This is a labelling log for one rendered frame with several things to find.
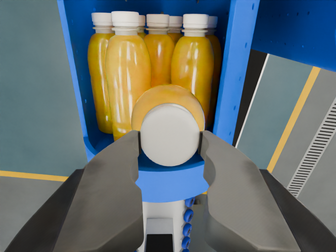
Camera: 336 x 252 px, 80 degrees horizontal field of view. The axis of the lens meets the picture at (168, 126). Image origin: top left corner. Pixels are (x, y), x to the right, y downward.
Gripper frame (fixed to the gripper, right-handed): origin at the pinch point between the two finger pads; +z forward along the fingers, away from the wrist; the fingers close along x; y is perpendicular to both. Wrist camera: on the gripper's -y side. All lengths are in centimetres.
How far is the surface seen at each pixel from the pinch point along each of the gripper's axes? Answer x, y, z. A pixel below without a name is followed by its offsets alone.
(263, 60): 63, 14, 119
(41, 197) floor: -116, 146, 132
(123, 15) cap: -5.9, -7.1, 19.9
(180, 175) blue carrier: 2.1, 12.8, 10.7
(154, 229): -3, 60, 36
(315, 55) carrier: 37, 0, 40
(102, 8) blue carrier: -11.9, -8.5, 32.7
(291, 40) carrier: 35, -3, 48
